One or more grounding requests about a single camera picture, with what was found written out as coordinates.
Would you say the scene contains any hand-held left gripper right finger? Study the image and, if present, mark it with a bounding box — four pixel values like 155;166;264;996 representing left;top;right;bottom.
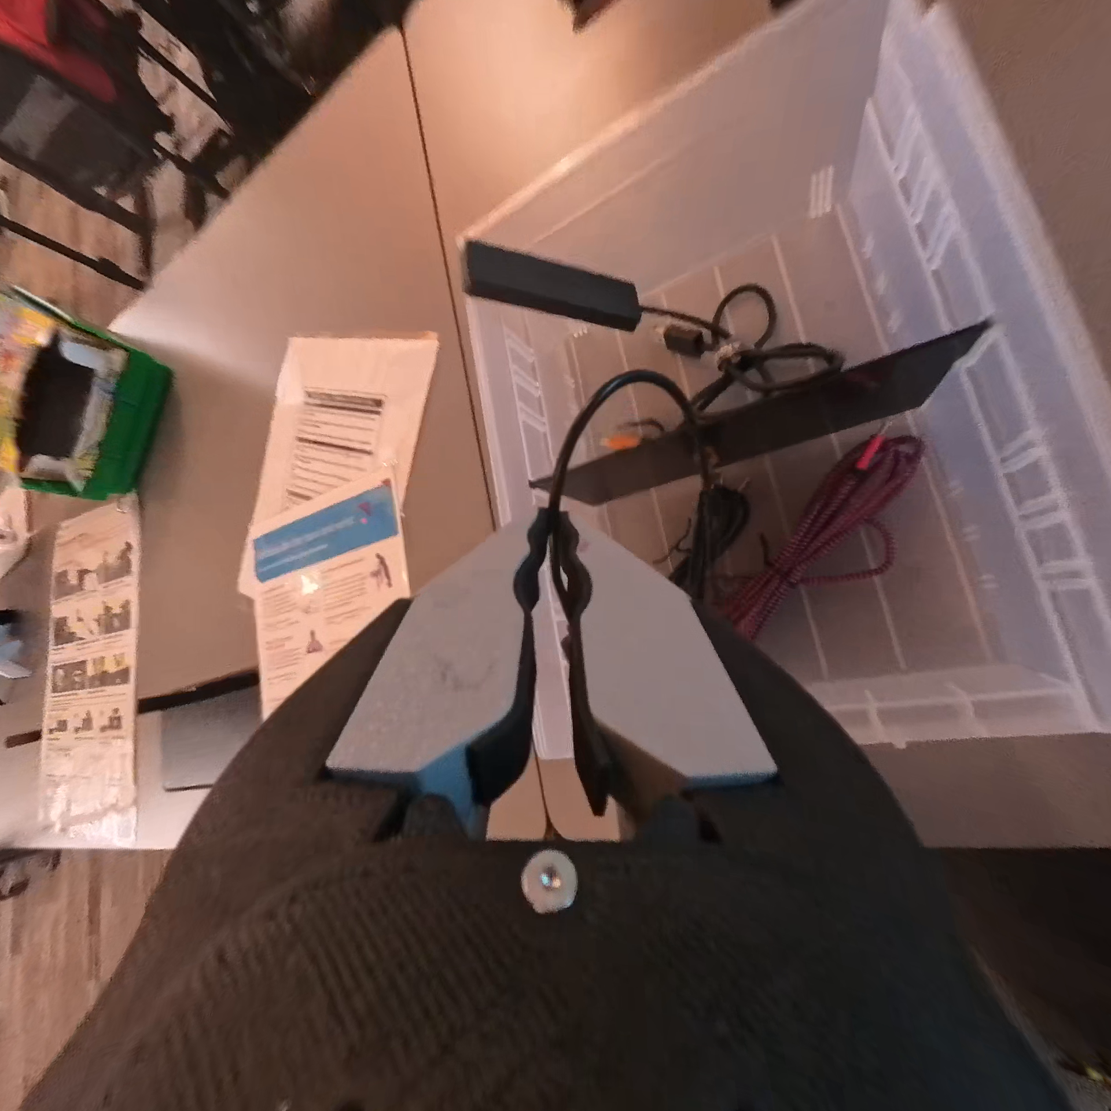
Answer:
555;510;781;837

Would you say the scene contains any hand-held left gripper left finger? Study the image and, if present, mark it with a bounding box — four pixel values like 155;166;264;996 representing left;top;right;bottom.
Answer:
322;510;544;837

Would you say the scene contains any translucent plastic bin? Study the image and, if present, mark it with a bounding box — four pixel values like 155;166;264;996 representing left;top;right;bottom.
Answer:
457;0;1107;749

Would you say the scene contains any black cable with red plugs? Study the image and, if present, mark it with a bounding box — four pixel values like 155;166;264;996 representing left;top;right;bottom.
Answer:
545;369;771;615

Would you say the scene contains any dark grey usb hub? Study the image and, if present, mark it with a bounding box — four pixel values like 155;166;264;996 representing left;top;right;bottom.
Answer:
464;242;847;410

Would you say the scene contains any blue and white card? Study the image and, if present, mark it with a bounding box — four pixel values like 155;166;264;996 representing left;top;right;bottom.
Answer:
240;476;414;722

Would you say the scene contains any grey flat plate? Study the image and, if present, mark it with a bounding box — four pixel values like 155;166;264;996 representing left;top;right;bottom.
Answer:
161;686;263;794

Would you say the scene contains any white printed leaflet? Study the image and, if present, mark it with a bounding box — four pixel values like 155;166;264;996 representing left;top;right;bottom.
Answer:
242;334;439;574

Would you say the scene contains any picture instruction strip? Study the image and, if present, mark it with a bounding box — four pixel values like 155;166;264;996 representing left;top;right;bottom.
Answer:
40;502;142;848

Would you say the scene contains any green plastic bin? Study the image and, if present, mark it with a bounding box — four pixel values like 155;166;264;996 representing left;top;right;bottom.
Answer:
0;291;176;504

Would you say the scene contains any black office chair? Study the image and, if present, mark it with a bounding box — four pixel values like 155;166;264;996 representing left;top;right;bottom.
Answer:
0;0;236;291

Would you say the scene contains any red braided cable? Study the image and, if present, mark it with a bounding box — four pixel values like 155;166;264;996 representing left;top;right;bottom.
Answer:
725;434;929;646

